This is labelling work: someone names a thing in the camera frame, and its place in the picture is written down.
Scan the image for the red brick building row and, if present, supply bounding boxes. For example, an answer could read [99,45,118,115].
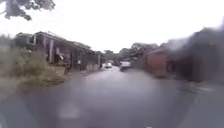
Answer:
[131,24,224,85]

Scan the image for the white car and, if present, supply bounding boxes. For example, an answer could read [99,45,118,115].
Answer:
[104,62,113,69]

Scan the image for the overhanging tree branches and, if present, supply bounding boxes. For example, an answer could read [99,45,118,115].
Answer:
[0,0,57,22]

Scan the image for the overgrown grass and bushes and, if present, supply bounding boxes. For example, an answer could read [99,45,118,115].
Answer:
[0,34,67,95]

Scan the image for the long dark shed building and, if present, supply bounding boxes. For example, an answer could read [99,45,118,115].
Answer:
[14,30,103,73]

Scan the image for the grey asphalt road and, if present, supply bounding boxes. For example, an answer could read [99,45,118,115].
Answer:
[0,65,224,128]

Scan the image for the row of trees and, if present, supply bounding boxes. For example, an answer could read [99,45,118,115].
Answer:
[99,42,162,66]

